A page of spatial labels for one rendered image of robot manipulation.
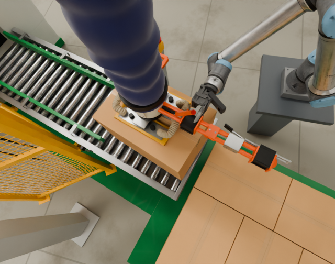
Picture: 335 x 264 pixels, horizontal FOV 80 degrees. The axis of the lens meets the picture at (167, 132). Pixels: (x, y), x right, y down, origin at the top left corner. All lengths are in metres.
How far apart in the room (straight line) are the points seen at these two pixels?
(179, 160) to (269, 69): 1.07
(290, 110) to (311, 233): 0.83
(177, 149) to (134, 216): 1.24
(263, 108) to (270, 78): 0.26
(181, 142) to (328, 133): 1.89
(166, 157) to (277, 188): 0.93
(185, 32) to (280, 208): 2.31
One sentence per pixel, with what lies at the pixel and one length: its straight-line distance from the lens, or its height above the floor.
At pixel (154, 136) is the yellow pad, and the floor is 1.09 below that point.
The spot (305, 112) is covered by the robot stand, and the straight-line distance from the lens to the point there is 1.69.
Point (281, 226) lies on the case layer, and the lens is 1.68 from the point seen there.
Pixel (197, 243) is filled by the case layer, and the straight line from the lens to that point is 1.57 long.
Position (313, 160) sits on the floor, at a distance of 2.48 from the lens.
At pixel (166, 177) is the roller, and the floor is 0.55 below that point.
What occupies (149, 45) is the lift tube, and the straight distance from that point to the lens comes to 0.64.
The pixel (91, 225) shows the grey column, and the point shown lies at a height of 0.02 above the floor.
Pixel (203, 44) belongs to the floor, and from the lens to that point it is 2.84.
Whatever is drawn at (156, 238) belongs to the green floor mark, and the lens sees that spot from 2.13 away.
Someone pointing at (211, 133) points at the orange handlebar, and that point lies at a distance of 0.92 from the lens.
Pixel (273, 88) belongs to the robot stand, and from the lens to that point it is 1.69.
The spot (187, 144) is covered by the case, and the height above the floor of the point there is 1.08.
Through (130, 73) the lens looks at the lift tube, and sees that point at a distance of 0.67.
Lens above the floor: 2.09
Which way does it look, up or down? 70 degrees down
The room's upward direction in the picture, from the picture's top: 15 degrees counter-clockwise
